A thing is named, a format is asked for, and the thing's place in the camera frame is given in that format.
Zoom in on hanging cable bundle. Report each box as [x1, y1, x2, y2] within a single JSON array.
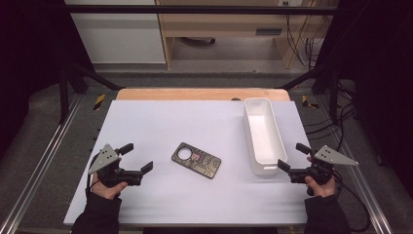
[[284, 13, 332, 70]]

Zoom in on aluminium rail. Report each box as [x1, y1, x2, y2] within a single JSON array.
[[0, 94, 84, 234], [316, 94, 394, 234]]

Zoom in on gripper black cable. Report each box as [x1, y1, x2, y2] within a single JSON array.
[[85, 152, 102, 198], [330, 170, 372, 233]]

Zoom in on white cabinet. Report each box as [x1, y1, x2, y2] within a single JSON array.
[[63, 0, 167, 64]]

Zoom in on white board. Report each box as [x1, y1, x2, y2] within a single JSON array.
[[62, 99, 318, 227]]

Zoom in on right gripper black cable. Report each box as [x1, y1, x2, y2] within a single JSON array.
[[330, 170, 372, 233]]

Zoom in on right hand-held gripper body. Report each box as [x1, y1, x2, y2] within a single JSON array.
[[287, 144, 359, 186]]

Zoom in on wooden table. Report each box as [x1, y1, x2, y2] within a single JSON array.
[[116, 87, 291, 101]]

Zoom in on person's left hand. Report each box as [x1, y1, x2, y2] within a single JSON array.
[[91, 174, 129, 200]]

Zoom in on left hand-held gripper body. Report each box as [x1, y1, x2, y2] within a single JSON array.
[[88, 143, 143, 188]]

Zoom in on dark metal bracket plate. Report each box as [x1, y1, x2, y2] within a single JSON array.
[[170, 141, 222, 179]]

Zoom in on person's right hand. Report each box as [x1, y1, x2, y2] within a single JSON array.
[[305, 178, 337, 198]]

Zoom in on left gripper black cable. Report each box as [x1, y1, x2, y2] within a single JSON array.
[[85, 152, 102, 198]]

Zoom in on black floor cables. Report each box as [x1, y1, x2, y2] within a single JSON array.
[[305, 82, 358, 140]]

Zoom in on black horizontal bar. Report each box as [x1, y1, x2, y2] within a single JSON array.
[[62, 5, 339, 16]]

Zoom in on grey desk label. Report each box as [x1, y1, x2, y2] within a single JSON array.
[[255, 27, 283, 36]]

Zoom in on black object under desk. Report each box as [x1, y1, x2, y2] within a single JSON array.
[[179, 36, 217, 47]]

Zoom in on black curtain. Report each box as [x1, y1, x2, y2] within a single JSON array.
[[0, 0, 95, 157], [316, 0, 413, 189]]

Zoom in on yellow black tape strip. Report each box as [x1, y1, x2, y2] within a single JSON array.
[[301, 95, 319, 110], [93, 93, 107, 111]]

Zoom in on white plastic bin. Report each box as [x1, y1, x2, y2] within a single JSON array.
[[243, 97, 289, 177]]

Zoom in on black metal frame stand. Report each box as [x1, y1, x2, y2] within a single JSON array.
[[276, 62, 342, 123], [57, 61, 125, 125]]

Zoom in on wooden desk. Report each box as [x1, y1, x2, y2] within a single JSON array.
[[155, 0, 339, 70]]

